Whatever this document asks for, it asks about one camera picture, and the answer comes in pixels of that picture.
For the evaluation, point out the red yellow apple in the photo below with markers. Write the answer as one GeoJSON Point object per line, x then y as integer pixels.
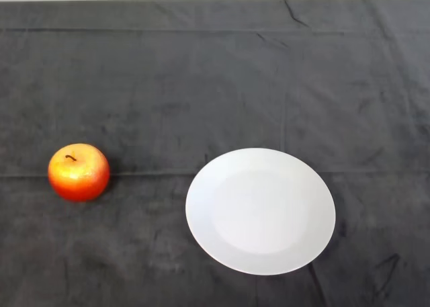
{"type": "Point", "coordinates": [79, 177]}

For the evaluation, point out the white round plate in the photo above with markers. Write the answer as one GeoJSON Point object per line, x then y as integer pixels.
{"type": "Point", "coordinates": [260, 211]}

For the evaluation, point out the black table cloth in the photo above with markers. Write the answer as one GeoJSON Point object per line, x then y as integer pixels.
{"type": "Point", "coordinates": [201, 85]}

